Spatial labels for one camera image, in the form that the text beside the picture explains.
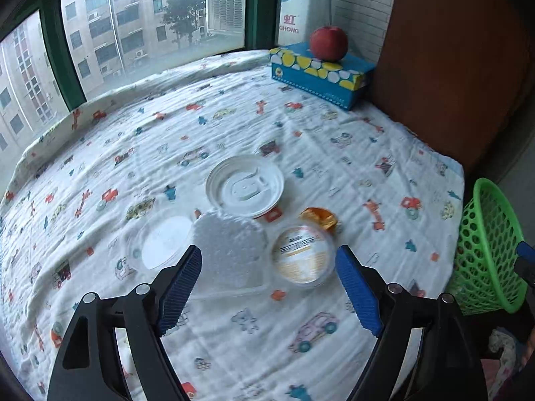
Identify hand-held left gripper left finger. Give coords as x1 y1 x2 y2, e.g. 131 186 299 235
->
47 244 203 401

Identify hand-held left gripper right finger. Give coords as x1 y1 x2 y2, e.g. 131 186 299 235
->
335 245 488 401

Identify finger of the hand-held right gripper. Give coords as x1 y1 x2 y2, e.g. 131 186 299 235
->
514 242 535 289

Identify green plastic mesh basket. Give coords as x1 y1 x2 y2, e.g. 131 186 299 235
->
452 177 529 316

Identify clear round plastic lid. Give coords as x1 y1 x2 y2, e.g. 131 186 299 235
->
126 215 197 274

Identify clear cup with orange label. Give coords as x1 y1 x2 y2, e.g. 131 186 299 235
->
271 225 336 287

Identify orange foil wrapper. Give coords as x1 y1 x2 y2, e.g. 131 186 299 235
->
299 207 338 232

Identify white plastic lid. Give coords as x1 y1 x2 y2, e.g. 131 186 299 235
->
205 154 286 219

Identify printed cloth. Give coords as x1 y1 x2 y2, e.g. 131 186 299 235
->
488 328 520 385

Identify printed blanket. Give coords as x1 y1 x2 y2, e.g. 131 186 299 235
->
0 49 464 401

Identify brown wooden panel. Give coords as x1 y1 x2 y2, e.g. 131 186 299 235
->
368 0 535 176

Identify blue spotted tissue box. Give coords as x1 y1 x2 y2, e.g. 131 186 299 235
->
270 42 376 111

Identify red apple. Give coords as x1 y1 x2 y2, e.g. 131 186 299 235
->
309 26 349 62

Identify apartment building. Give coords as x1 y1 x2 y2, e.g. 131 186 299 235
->
0 0 210 151

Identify tree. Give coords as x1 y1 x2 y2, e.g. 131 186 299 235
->
163 0 207 48

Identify white sign with blue leaf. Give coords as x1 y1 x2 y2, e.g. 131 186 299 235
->
278 0 312 46

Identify green window frame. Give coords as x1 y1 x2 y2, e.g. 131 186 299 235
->
0 0 285 113

